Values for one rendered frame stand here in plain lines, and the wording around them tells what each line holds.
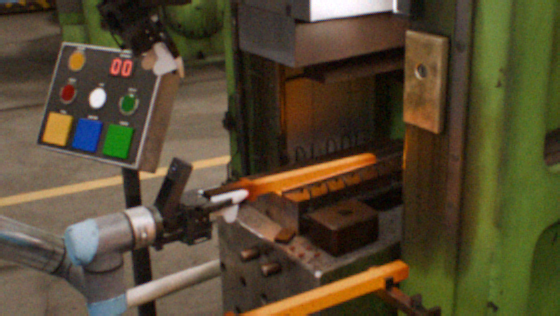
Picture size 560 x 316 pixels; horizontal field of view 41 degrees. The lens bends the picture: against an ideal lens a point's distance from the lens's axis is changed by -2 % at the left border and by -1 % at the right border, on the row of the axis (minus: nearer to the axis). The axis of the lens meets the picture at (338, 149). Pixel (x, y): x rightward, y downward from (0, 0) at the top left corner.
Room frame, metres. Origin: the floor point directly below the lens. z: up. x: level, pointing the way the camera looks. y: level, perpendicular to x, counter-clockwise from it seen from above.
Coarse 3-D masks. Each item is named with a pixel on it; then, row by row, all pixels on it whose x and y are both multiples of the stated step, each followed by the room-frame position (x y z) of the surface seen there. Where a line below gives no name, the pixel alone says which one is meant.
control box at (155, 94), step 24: (72, 48) 1.90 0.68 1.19; (96, 48) 1.87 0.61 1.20; (72, 72) 1.86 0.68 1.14; (96, 72) 1.83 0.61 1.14; (120, 72) 1.80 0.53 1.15; (144, 72) 1.78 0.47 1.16; (168, 72) 1.78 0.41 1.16; (48, 96) 1.86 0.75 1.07; (120, 96) 1.77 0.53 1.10; (144, 96) 1.74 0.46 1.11; (168, 96) 1.78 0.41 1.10; (96, 120) 1.76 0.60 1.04; (120, 120) 1.73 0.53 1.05; (144, 120) 1.71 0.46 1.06; (168, 120) 1.77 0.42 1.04; (48, 144) 1.79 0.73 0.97; (144, 144) 1.68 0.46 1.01; (144, 168) 1.68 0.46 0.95
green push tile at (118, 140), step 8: (112, 128) 1.72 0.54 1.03; (120, 128) 1.71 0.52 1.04; (128, 128) 1.71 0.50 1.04; (112, 136) 1.71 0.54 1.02; (120, 136) 1.70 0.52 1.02; (128, 136) 1.69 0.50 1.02; (104, 144) 1.71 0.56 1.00; (112, 144) 1.70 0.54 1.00; (120, 144) 1.69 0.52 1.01; (128, 144) 1.68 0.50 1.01; (104, 152) 1.70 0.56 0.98; (112, 152) 1.69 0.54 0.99; (120, 152) 1.68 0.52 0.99; (128, 152) 1.68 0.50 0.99
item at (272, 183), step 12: (360, 156) 1.61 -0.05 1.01; (372, 156) 1.61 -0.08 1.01; (312, 168) 1.52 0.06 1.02; (324, 168) 1.52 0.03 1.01; (336, 168) 1.54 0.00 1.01; (348, 168) 1.56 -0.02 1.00; (240, 180) 1.43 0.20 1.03; (252, 180) 1.44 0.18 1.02; (264, 180) 1.44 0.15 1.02; (276, 180) 1.45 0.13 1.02; (288, 180) 1.46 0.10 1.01; (300, 180) 1.48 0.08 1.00; (204, 192) 1.36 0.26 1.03; (216, 192) 1.36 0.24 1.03; (228, 192) 1.37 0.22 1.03; (252, 192) 1.40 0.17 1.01; (264, 192) 1.42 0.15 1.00
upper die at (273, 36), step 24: (240, 24) 1.55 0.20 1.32; (264, 24) 1.48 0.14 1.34; (288, 24) 1.42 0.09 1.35; (312, 24) 1.43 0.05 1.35; (336, 24) 1.46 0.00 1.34; (360, 24) 1.50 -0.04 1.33; (384, 24) 1.54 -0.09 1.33; (408, 24) 1.58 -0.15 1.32; (240, 48) 1.55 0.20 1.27; (264, 48) 1.48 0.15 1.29; (288, 48) 1.42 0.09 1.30; (312, 48) 1.43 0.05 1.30; (336, 48) 1.46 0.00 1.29; (360, 48) 1.50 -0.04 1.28; (384, 48) 1.54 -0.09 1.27
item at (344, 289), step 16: (368, 272) 1.16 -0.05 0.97; (384, 272) 1.16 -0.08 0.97; (400, 272) 1.17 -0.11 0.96; (320, 288) 1.11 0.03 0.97; (336, 288) 1.11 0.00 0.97; (352, 288) 1.11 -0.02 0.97; (368, 288) 1.13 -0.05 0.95; (272, 304) 1.06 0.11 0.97; (288, 304) 1.06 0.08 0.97; (304, 304) 1.06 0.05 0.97; (320, 304) 1.08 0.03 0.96
